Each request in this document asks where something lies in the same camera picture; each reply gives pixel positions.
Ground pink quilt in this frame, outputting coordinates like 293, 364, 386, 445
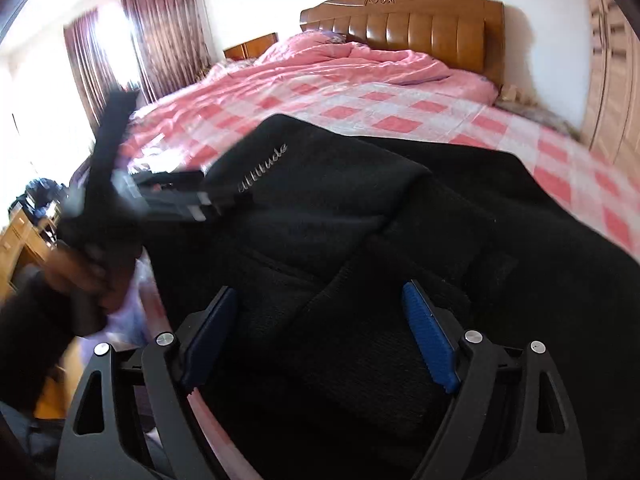
195, 30, 501, 107

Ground person's left forearm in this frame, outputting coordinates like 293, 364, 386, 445
0, 265, 77, 411

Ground brown wooden nightstand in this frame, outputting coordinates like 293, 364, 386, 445
222, 32, 279, 62

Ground person's left hand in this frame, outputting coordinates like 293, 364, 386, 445
49, 251, 133, 312

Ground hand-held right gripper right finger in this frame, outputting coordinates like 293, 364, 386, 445
401, 281, 587, 480

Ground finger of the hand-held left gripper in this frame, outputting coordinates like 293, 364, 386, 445
131, 169, 207, 189
145, 187, 242, 224

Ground dark red curtain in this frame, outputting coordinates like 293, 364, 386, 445
63, 9, 143, 128
121, 0, 212, 103

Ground brown wooden padded headboard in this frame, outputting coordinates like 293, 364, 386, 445
299, 0, 506, 87

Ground pink checked bed sheet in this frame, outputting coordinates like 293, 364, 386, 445
120, 67, 640, 461

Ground light wooden wardrobe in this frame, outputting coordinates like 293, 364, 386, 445
581, 0, 640, 163

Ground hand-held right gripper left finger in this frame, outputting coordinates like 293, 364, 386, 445
55, 286, 238, 480

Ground wooden desk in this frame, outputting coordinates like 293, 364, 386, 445
0, 205, 57, 303

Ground black pants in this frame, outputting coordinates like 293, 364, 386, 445
135, 112, 640, 480

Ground nightstand with floral cloth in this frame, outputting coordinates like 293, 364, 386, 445
494, 91, 582, 137

